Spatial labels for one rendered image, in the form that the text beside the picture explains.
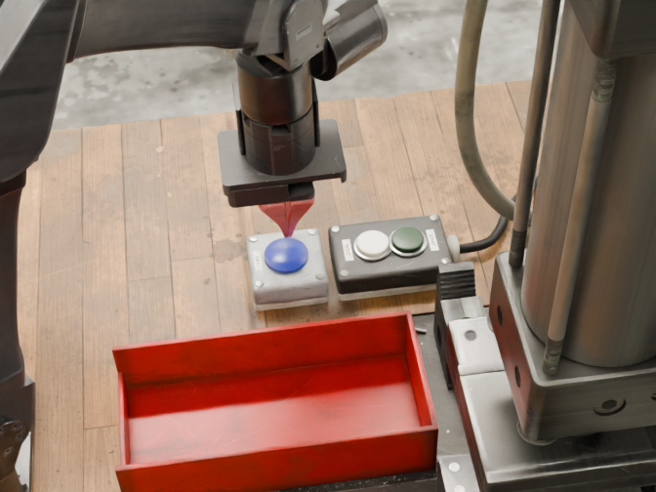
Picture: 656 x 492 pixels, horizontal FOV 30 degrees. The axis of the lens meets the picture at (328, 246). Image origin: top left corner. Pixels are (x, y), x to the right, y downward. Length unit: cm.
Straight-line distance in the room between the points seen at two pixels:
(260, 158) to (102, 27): 26
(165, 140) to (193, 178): 7
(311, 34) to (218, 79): 184
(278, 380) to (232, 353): 5
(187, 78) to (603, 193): 226
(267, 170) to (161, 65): 181
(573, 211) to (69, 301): 70
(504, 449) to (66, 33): 34
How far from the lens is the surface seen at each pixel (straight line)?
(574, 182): 53
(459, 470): 91
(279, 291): 109
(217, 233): 117
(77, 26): 75
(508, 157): 125
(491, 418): 70
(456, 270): 102
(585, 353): 60
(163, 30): 81
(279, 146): 97
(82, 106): 272
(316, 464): 97
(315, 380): 105
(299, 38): 89
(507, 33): 285
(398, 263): 110
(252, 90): 94
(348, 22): 97
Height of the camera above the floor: 176
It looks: 48 degrees down
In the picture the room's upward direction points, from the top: 2 degrees counter-clockwise
